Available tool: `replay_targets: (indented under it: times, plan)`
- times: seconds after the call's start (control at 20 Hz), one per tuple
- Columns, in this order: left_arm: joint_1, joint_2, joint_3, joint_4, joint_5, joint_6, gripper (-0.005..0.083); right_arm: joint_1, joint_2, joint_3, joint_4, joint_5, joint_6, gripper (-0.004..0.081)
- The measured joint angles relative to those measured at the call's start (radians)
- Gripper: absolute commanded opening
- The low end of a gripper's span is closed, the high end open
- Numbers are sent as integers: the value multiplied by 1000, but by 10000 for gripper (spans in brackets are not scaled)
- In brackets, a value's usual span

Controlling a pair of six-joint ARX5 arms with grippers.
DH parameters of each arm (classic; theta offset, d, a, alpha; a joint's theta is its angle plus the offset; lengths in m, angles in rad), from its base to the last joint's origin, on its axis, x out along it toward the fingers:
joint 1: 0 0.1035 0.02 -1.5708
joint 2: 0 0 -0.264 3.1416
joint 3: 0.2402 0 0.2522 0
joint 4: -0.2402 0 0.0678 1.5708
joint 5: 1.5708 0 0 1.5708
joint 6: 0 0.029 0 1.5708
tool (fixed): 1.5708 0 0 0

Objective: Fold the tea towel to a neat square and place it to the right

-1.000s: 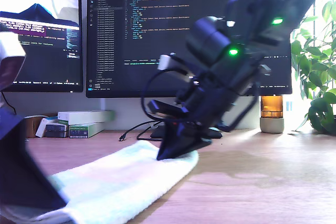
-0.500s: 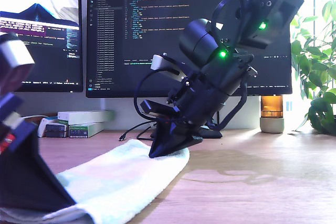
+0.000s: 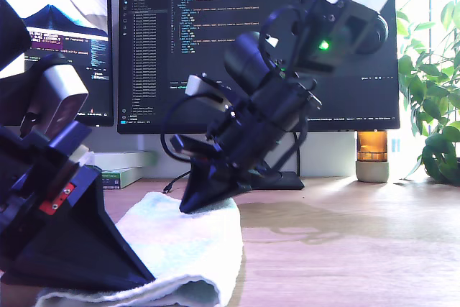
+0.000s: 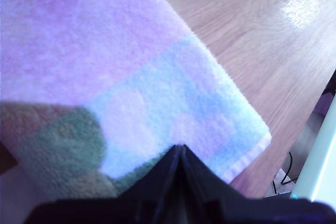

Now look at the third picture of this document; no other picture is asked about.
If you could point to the small white wall socket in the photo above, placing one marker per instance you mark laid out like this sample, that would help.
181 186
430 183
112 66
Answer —
395 145

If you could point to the black monitor with terminal window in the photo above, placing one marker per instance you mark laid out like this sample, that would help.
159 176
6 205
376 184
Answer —
72 51

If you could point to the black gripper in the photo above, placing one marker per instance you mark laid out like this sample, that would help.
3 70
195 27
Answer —
244 141

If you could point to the green leafy houseplant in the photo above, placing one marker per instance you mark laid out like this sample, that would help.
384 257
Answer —
431 87

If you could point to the black Huawei monitor with stand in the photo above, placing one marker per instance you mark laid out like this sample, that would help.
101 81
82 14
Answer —
179 51

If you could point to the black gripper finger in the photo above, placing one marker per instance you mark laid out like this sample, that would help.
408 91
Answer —
79 249

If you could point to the green and white carton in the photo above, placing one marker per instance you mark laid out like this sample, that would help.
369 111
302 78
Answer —
122 179

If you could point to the amber glass lamp grey base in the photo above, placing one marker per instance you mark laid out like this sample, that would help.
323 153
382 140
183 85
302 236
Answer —
372 156

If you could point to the long white box green stripe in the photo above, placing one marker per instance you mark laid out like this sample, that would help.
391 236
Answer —
122 159

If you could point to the pastel striped fluffy tea towel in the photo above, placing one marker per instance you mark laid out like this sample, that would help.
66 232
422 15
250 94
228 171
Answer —
187 242

